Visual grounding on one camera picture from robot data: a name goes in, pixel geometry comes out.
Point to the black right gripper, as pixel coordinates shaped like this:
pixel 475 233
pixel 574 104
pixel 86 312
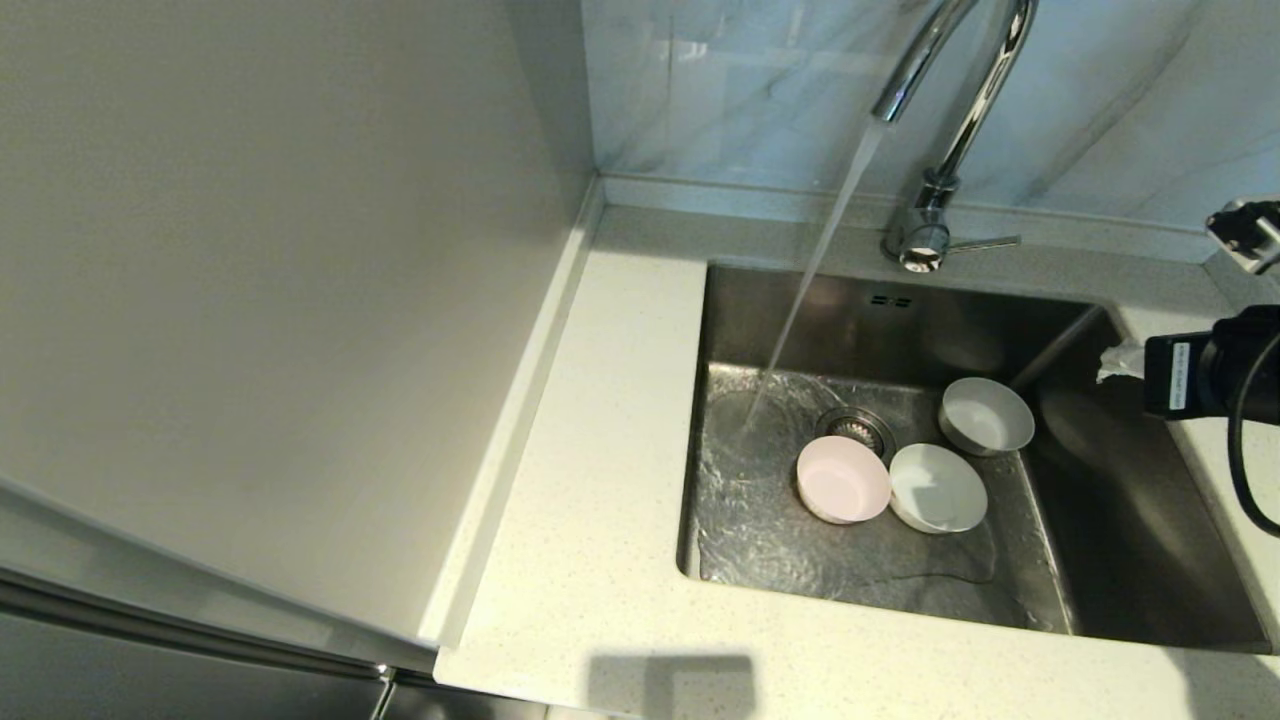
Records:
pixel 1260 325

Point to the thin chrome faucet lever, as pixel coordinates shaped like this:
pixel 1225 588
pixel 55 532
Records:
pixel 985 243

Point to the small grey bowl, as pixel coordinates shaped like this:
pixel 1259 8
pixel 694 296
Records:
pixel 988 418

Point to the small white bowl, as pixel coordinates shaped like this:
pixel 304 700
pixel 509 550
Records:
pixel 938 490

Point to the small pink bowl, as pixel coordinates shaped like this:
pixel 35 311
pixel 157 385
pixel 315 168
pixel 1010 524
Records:
pixel 843 480

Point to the stainless steel sink basin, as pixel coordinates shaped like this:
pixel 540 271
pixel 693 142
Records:
pixel 800 570

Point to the chrome gooseneck faucet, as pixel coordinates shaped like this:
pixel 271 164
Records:
pixel 980 95

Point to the round metal drain strainer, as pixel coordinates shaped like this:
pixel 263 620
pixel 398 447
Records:
pixel 852 424

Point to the running water stream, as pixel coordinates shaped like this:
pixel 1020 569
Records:
pixel 820 260

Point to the tall grey refrigerator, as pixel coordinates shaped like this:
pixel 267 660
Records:
pixel 150 670

